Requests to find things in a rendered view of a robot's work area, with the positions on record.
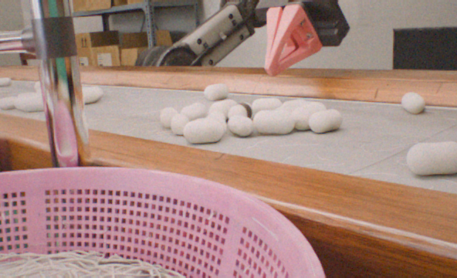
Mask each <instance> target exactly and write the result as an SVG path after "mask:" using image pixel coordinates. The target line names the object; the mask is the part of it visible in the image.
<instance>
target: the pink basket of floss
mask: <svg viewBox="0 0 457 278"><path fill-rule="evenodd" d="M71 189H74V195H71ZM80 189H82V194H81V195H80ZM87 189H90V194H89V195H88V194H87ZM95 189H96V190H98V194H97V195H95ZM48 190H50V195H46V191H48ZM55 190H58V195H55ZM63 190H66V195H64V194H63ZM103 190H106V192H105V195H103ZM110 190H113V195H110ZM118 191H120V195H118ZM13 192H16V194H17V197H14V198H13V196H12V193H13ZM22 192H25V196H22ZM126 192H128V194H127V196H126ZM134 192H135V197H133V194H134ZM5 193H8V197H7V198H5ZM141 193H143V194H142V198H141V197H140V194H141ZM148 194H150V197H149V198H147V197H148ZM155 195H156V196H157V199H156V200H155ZM162 196H164V200H163V201H162ZM55 198H57V199H58V203H56V204H55ZM64 198H66V203H63V199H64ZM71 198H74V203H71ZM80 198H82V203H80ZM88 198H89V199H90V203H87V199H88ZM95 198H97V203H95ZM103 198H105V204H103ZM170 198H171V202H170ZM46 199H50V204H48V202H47V200H46ZM111 199H113V203H112V204H110V200H111ZM118 199H120V204H119V205H118V204H117V203H118ZM177 199H178V203H177ZM22 200H25V205H22ZM125 200H127V205H125ZM13 201H17V205H16V206H13ZM133 201H134V206H133ZM184 201H185V202H184ZM5 202H8V207H5ZM140 202H141V207H140ZM147 203H149V205H148V208H147ZM154 204H155V205H156V206H155V209H154ZM162 205H163V207H162V210H161V206H162ZM0 206H1V208H0V211H1V216H0V220H2V224H1V225H0V229H2V233H0V237H3V242H0V246H4V250H2V251H0V254H9V253H16V254H18V253H21V254H24V253H25V252H29V253H35V254H43V255H46V256H47V255H49V251H52V254H57V251H56V250H59V253H64V250H67V252H69V250H70V252H71V251H72V250H82V251H84V252H87V251H90V250H93V251H96V252H98V253H100V252H103V254H104V257H103V258H106V259H108V258H109V256H108V253H110V256H112V255H114V253H116V254H117V255H118V256H120V257H122V254H123V255H124V257H123V258H124V259H129V257H130V259H132V260H136V258H137V259H138V260H140V261H142V262H143V259H144V262H146V263H149V262H150V261H151V265H156V263H157V265H160V266H162V265H163V268H164V269H166V270H168V268H169V270H171V271H175V272H176V273H179V274H181V275H182V276H185V277H186V278H326V275H325V273H324V271H323V267H322V266H321V263H320V261H319V260H318V258H317V255H316V254H315V252H314V251H313V250H312V248H311V246H310V244H309V243H308V242H307V241H306V239H305V238H304V237H303V235H302V234H301V232H300V231H299V230H298V229H297V228H296V227H295V226H294V225H293V224H292V223H291V222H290V221H289V220H287V219H286V218H285V217H284V216H282V215H281V213H280V212H278V211H276V210H275V209H274V208H273V207H271V206H270V205H268V204H266V203H265V202H262V201H261V200H259V199H257V198H255V197H253V196H251V195H249V194H247V193H245V192H242V191H239V190H238V189H235V188H231V187H229V186H226V185H222V184H219V183H217V182H214V181H209V180H205V179H203V178H196V177H192V176H188V175H180V174H176V173H170V172H164V171H152V170H144V169H133V168H50V169H38V170H33V169H28V170H20V171H4V172H0ZM190 206H191V208H190ZM55 207H58V212H56V211H55ZM63 207H66V212H64V211H63ZM71 207H74V212H71ZM80 207H82V211H81V212H80ZM87 207H90V211H89V212H88V211H87ZM95 207H97V212H95ZM169 207H170V212H168V210H169ZM197 207H198V210H197ZM48 208H51V212H48ZM103 208H105V209H104V212H102V210H103ZM110 208H112V212H110ZM204 208H205V210H204ZM14 209H18V214H15V215H14ZM22 209H26V213H23V214H22ZM117 209H120V211H119V213H117ZM125 209H126V210H127V214H124V211H125ZM176 209H177V214H175V212H176ZM6 210H9V211H10V215H6V212H5V211H6ZM132 210H134V214H133V215H132ZM139 211H140V215H139ZM210 211H211V213H210ZM182 212H184V213H183V216H182ZM146 213H147V217H146ZM189 213H190V218H189ZM56 215H57V216H58V220H59V221H56ZM64 215H66V220H63V216H64ZM71 215H74V220H71ZM79 215H81V216H82V220H79ZM87 215H89V216H90V220H86V216H87ZM95 215H96V221H94V216H95ZM153 215H154V219H153ZM216 215H217V216H216ZM48 216H51V221H48ZM102 216H104V221H102ZM23 217H26V222H23ZM110 217H111V222H110ZM117 217H118V218H119V222H117ZM160 217H161V220H160ZM168 217H169V221H168ZM195 217H196V220H195ZM14 218H18V222H17V223H15V219H14ZM124 218H125V219H126V223H124ZM202 218H203V219H202ZM6 219H10V224H7V222H6ZM131 219H133V224H131ZM174 219H175V224H174ZM138 220H140V225H138ZM208 220H209V222H208ZM181 221H182V224H181ZM145 222H146V223H147V227H146V226H145ZM153 223H154V227H153V228H152V224H153ZM58 224H59V229H56V225H58ZM63 224H66V229H64V228H63ZM71 224H74V229H71ZM79 224H82V227H81V229H79ZM86 224H89V229H86ZM24 225H27V230H25V231H24V229H23V226H24ZM48 225H51V229H49V228H48ZM94 225H96V229H94ZM102 225H103V229H102ZM109 225H111V230H109ZM159 225H161V228H160V229H159ZM16 226H18V227H19V230H18V232H16V229H15V227H16ZM117 226H118V231H116V230H117ZM8 227H11V232H7V228H8ZM124 227H125V232H124ZM167 227H168V230H167ZM130 228H132V232H130ZM194 228H195V229H194ZM137 230H139V235H138V234H137ZM180 230H181V234H180ZM207 230H208V231H207ZM144 231H146V235H144ZM173 231H174V233H173ZM71 232H74V238H72V236H71ZM49 233H52V238H49ZM56 233H59V238H56ZM64 233H67V238H64ZM79 233H81V238H79ZM87 233H89V238H87V237H86V234H87ZM94 233H96V238H94ZM151 233H153V235H152V237H151ZM25 234H27V239H24V235H25ZM101 234H103V239H101ZM159 234H160V238H159ZM186 234H187V237H186ZM206 234H207V235H206ZM17 235H20V240H16V236H17ZM109 235H110V239H109ZM8 236H12V241H8ZM116 236H117V240H116ZM123 236H124V241H123ZM166 236H167V239H166V240H165V238H166ZM130 237H131V242H130ZM172 238H173V242H172ZM192 238H193V239H192ZM137 239H138V243H137ZM144 240H145V245H144ZM179 240H180V241H179ZM49 242H52V246H50V247H49ZM56 242H59V246H56ZM64 242H67V246H64ZM72 242H74V246H72ZM79 242H81V245H82V246H80V244H79ZM86 242H89V246H86ZM94 242H95V243H96V247H94V246H93V243H94ZM151 242H153V243H152V246H151ZM178 242H179V244H178ZM19 243H20V248H21V249H17V244H19ZM25 243H28V248H26V247H25ZM101 243H103V247H101ZM108 243H110V248H108ZM158 243H159V248H158ZM116 244H117V248H116V249H115V245H116ZM8 245H12V249H8ZM123 245H124V249H122V247H123ZM184 245H185V246H184ZM164 246H165V249H164ZM171 247H172V248H171ZM129 248H130V251H129ZM136 248H137V253H136ZM143 249H144V250H145V253H144V252H143ZM157 253H158V255H157ZM150 254H151V256H150ZM170 257H171V260H170ZM176 260H177V262H176ZM182 262H183V264H182ZM188 264H189V265H188Z"/></svg>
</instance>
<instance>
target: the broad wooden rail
mask: <svg viewBox="0 0 457 278"><path fill-rule="evenodd" d="M79 67H80V77H81V83H82V84H83V85H95V86H120V87H133V88H145V89H158V90H183V91H195V92H205V89H206V87H207V86H209V85H212V84H217V83H224V84H225V85H226V86H227V87H228V93H234V94H246V95H259V96H271V97H296V98H310V99H322V100H346V101H359V102H372V103H396V104H402V103H401V101H402V98H403V96H404V95H405V94H406V93H410V92H413V93H417V94H419V95H420V96H422V97H423V98H424V100H425V106H433V107H457V71H448V70H419V69H324V68H287V69H285V70H283V71H282V72H281V73H278V74H277V75H275V76H269V74H268V73H267V72H266V70H265V67H221V66H79ZM5 77H8V78H10V79H11V80H21V81H34V82H38V81H40V78H39V69H38V66H27V65H0V78H5Z"/></svg>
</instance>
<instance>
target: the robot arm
mask: <svg viewBox="0 0 457 278"><path fill-rule="evenodd" d="M339 1H340V0H260V2H259V4H258V6H257V7H256V9H255V13H256V14H257V16H258V17H259V19H260V21H267V34H268V45H267V51H266V62H265V70H266V72H267V73H268V74H269V76H275V75H277V74H278V73H281V72H282V71H283V70H285V69H287V68H288V67H290V66H292V65H293V64H295V63H297V62H299V61H300V60H302V59H305V58H307V57H308V56H311V55H313V54H314V53H317V52H319V51H320V49H321V47H323V46H339V45H340V43H341V41H342V40H343V38H344V37H345V36H346V35H347V34H348V32H349V30H350V26H349V25H348V23H347V20H346V19H345V17H344V14H343V12H342V10H341V8H340V6H339V4H338V2H339ZM283 47H284V50H283ZM282 51H283V52H282ZM281 53H282V54H281Z"/></svg>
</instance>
